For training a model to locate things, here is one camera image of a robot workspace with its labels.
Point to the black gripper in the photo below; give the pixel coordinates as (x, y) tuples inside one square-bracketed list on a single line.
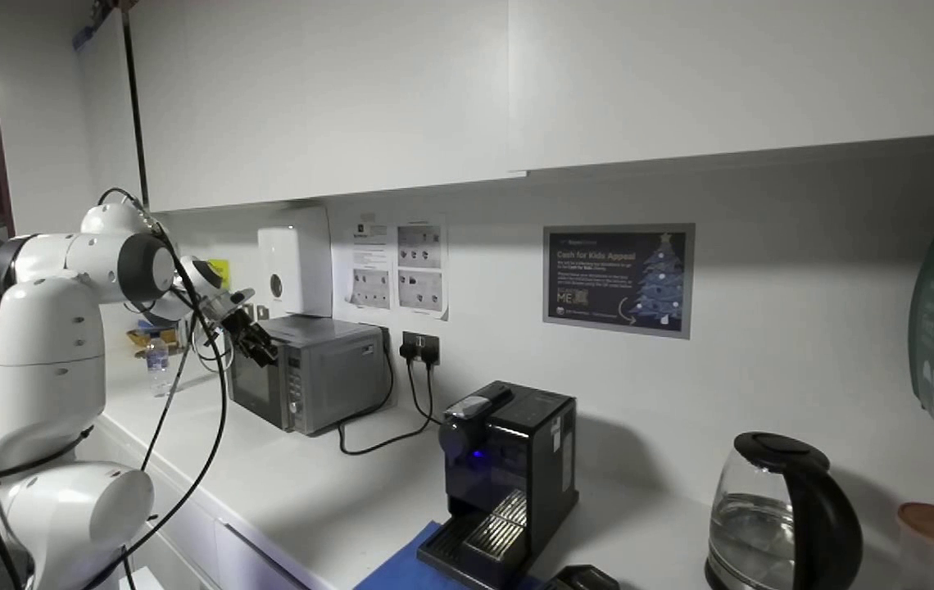
[(238, 314)]

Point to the silver microwave body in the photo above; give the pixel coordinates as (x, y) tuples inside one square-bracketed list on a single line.
[(340, 377)]

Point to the white paper towel dispenser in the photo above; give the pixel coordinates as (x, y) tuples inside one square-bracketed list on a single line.
[(298, 264)]

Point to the small white header label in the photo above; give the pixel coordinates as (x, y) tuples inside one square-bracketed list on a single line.
[(371, 230)]

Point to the white socket instruction sheet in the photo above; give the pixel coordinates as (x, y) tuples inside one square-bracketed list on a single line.
[(422, 292)]

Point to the white upper cabinet door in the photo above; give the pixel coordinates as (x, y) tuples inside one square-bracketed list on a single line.
[(106, 119), (749, 77), (323, 100)]

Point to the blue mat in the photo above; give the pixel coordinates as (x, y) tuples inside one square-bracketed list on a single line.
[(400, 571)]

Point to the black coffee machine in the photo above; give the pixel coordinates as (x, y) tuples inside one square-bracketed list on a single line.
[(518, 446)]

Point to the framed dark poster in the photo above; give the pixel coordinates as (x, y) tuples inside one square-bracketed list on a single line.
[(619, 280)]

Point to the small black flat object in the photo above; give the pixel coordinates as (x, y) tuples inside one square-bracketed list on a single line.
[(585, 578)]

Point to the yellow green wall sign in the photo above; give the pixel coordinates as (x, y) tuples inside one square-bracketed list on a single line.
[(222, 271)]

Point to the double wall socket with plugs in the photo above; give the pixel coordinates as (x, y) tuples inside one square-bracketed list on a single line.
[(422, 348)]

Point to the wall power sockets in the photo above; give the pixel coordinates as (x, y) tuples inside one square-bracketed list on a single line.
[(417, 245)]

